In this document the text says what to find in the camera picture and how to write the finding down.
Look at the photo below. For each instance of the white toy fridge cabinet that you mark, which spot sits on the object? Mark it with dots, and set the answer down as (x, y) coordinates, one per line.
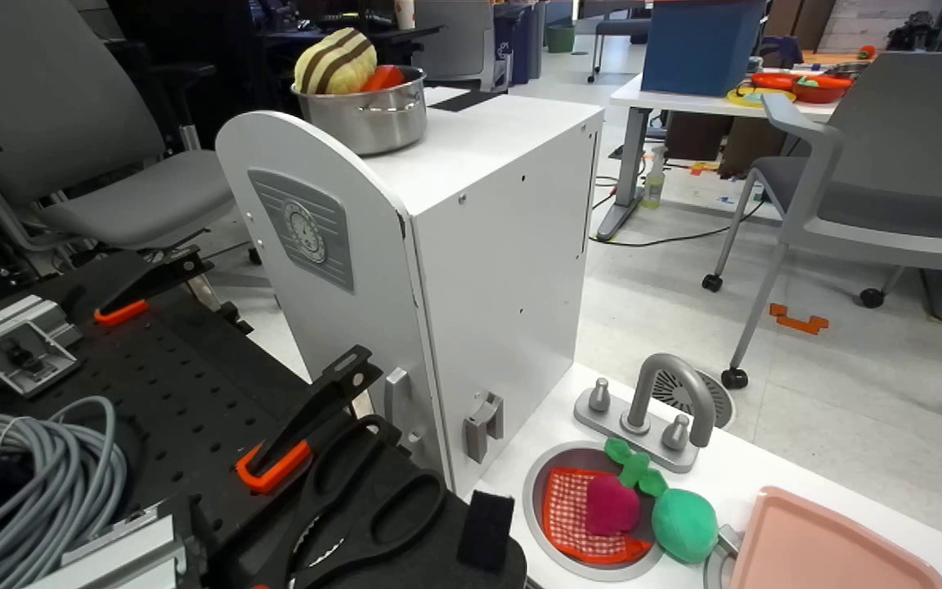
(481, 272)

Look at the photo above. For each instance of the grey toy faucet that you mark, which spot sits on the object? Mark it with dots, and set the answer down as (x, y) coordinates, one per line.
(662, 410)

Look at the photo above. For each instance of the black perforated board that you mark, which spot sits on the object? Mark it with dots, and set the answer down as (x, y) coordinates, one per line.
(189, 380)

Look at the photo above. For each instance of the white desk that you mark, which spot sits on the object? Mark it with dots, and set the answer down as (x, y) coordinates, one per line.
(646, 104)

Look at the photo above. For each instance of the grey plastic wheeled chair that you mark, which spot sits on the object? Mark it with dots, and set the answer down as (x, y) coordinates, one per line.
(896, 165)

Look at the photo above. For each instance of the white toy sink counter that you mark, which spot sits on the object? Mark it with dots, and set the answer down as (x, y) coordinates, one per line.
(759, 470)

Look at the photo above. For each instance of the orange red toy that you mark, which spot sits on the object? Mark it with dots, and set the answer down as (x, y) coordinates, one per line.
(387, 77)

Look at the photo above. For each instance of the black clamp orange grip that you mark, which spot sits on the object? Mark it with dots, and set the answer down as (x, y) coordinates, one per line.
(310, 419)
(147, 286)

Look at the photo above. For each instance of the brown cardboard box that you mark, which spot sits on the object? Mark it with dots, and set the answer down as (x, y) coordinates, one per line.
(712, 136)

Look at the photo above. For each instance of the round silver sink basin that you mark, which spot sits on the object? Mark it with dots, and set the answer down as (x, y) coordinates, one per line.
(533, 485)

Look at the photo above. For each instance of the pink plastic tray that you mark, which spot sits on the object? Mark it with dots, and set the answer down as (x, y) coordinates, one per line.
(818, 546)

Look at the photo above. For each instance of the orange sink strainer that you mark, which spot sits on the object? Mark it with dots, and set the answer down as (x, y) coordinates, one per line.
(567, 512)

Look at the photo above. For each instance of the blue storage bin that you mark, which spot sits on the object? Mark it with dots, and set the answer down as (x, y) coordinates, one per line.
(700, 50)

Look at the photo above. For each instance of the orange tray on desk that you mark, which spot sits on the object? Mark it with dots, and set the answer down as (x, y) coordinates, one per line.
(803, 82)

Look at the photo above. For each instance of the aluminium rail with bracket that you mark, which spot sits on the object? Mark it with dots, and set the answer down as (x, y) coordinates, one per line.
(0, 338)

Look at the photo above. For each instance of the magenta plush radish green leaves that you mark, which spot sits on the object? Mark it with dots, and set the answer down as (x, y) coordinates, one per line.
(612, 510)

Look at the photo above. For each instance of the clear spray bottle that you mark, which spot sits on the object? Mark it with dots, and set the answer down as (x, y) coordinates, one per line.
(655, 177)

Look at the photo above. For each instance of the yellow brown-striped plush toy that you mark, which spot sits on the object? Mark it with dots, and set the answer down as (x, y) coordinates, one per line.
(336, 62)

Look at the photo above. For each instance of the silver metal pot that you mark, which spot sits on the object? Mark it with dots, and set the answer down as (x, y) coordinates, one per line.
(367, 120)

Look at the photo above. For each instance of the black foam block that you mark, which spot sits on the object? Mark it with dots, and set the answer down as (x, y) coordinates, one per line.
(484, 533)

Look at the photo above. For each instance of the grey padded office chair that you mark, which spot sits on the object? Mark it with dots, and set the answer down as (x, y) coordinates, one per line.
(56, 120)

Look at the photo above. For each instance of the green plush ball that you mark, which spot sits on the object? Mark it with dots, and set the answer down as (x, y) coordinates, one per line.
(684, 525)

